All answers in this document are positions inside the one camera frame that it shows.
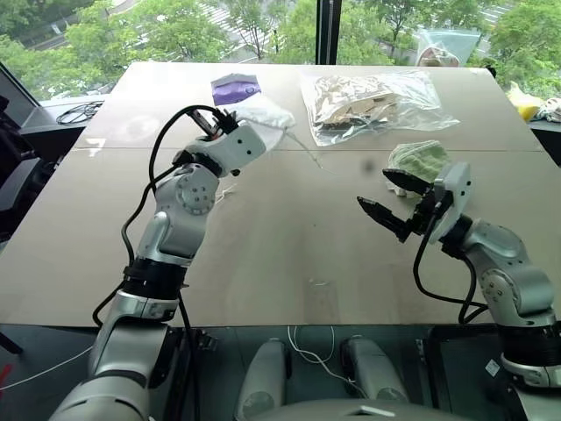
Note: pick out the patterned white cloth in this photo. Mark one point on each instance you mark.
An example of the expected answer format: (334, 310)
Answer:
(551, 109)

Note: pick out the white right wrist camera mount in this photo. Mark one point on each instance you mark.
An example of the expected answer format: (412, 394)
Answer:
(456, 193)

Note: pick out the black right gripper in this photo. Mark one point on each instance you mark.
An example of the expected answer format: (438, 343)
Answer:
(424, 212)

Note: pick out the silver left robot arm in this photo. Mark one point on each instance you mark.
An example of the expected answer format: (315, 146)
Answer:
(173, 237)

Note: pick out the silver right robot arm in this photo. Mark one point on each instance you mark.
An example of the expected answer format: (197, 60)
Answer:
(513, 263)

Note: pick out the dark window frame post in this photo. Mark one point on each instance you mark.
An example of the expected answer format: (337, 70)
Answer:
(326, 30)

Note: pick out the purple and white packet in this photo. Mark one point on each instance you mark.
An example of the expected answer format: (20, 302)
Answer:
(234, 87)

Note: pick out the black equipment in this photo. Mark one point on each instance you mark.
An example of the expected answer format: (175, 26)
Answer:
(15, 162)

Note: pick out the green towel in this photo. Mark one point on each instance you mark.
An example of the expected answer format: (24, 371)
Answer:
(418, 160)

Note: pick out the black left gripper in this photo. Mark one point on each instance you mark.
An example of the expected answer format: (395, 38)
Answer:
(209, 125)

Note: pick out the grey robot torso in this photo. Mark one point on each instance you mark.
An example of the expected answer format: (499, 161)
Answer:
(346, 410)

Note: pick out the white face mask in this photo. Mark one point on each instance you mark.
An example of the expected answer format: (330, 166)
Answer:
(265, 120)

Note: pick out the clear plastic bag with contents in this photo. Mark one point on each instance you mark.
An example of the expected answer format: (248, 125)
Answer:
(442, 48)

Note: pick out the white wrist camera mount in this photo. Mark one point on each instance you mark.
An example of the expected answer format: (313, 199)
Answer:
(239, 147)
(456, 193)

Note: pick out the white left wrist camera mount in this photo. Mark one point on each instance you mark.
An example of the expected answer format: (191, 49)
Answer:
(239, 147)

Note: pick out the yellow object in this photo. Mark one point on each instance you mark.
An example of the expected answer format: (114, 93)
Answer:
(523, 103)

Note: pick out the clear bag of cardboard pieces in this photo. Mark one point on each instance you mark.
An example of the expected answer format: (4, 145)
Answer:
(372, 105)

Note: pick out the grey robot leg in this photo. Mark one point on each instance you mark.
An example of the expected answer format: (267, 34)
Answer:
(263, 377)
(372, 368)

